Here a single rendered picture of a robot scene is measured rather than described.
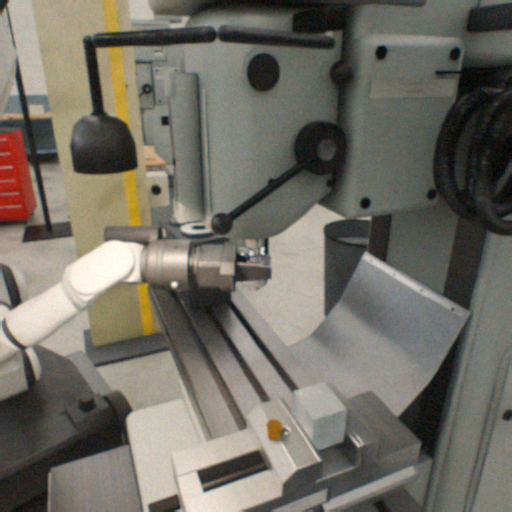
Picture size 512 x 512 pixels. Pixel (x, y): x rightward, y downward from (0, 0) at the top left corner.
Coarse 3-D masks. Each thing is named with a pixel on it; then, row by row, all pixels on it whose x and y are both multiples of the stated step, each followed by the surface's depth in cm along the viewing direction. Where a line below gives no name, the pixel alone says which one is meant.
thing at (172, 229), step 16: (160, 224) 117; (176, 224) 113; (192, 224) 111; (192, 240) 104; (208, 240) 104; (224, 240) 107; (192, 288) 107; (208, 288) 109; (192, 304) 108; (208, 304) 111
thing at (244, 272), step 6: (240, 264) 71; (246, 264) 71; (252, 264) 71; (240, 270) 71; (246, 270) 71; (252, 270) 71; (258, 270) 71; (264, 270) 71; (270, 270) 71; (234, 276) 71; (240, 276) 71; (246, 276) 71; (252, 276) 71; (258, 276) 71; (264, 276) 71; (270, 276) 71
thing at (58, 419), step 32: (64, 384) 145; (0, 416) 131; (32, 416) 131; (64, 416) 128; (96, 416) 127; (0, 448) 117; (32, 448) 117; (64, 448) 119; (96, 448) 127; (0, 480) 110; (32, 480) 116
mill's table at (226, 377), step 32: (160, 320) 114; (192, 320) 105; (224, 320) 105; (256, 320) 105; (192, 352) 93; (224, 352) 93; (256, 352) 93; (288, 352) 93; (192, 384) 84; (224, 384) 85; (256, 384) 87; (288, 384) 87; (224, 416) 75
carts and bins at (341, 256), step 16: (336, 224) 288; (352, 224) 292; (368, 224) 289; (336, 240) 256; (352, 240) 288; (336, 256) 261; (352, 256) 254; (336, 272) 265; (352, 272) 259; (336, 288) 270
